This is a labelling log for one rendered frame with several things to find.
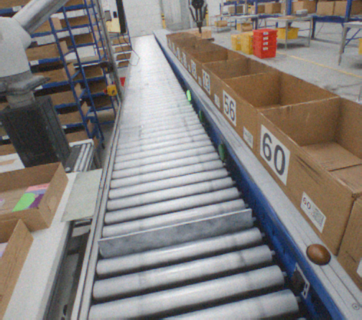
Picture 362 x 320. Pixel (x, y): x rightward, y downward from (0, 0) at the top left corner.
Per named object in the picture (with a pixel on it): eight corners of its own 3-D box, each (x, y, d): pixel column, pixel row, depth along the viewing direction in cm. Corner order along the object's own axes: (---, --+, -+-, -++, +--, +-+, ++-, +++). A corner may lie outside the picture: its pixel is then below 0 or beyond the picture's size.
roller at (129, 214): (105, 220, 90) (101, 210, 87) (238, 193, 93) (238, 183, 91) (103, 230, 85) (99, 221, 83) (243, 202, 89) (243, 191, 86)
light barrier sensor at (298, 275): (286, 281, 55) (289, 264, 52) (293, 279, 55) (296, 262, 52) (298, 303, 51) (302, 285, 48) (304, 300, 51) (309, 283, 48)
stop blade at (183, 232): (105, 258, 73) (97, 240, 68) (250, 228, 76) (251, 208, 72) (105, 260, 72) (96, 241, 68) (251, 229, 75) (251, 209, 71)
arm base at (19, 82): (-26, 97, 91) (-32, 84, 89) (9, 82, 111) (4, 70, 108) (17, 93, 90) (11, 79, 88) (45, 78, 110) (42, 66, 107)
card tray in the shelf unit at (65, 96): (31, 109, 213) (26, 98, 208) (42, 98, 240) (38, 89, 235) (75, 101, 217) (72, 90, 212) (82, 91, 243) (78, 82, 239)
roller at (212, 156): (112, 179, 112) (109, 170, 110) (220, 158, 116) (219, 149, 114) (110, 185, 108) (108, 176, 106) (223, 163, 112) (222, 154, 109)
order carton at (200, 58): (191, 77, 185) (189, 54, 177) (228, 70, 187) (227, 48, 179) (203, 91, 151) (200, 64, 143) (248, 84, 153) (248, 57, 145)
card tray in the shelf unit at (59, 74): (20, 87, 205) (15, 76, 200) (36, 79, 231) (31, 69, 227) (65, 80, 206) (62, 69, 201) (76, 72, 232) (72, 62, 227)
